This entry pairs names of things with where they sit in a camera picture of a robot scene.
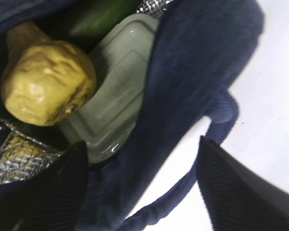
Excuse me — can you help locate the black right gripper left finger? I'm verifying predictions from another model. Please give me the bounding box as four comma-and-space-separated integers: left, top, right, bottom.
0, 141, 88, 231

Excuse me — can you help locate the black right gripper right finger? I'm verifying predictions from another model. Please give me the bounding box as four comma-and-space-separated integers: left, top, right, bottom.
197, 137, 289, 231

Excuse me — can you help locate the yellow pear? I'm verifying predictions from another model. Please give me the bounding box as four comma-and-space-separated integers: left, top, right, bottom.
0, 22, 97, 127

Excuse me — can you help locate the dark blue lunch bag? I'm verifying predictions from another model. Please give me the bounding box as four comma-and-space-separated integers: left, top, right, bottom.
0, 0, 263, 231

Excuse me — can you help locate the green lidded glass container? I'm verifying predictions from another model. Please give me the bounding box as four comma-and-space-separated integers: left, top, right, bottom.
59, 13, 158, 164

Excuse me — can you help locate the green cucumber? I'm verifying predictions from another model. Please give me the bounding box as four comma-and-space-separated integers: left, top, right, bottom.
66, 0, 141, 38

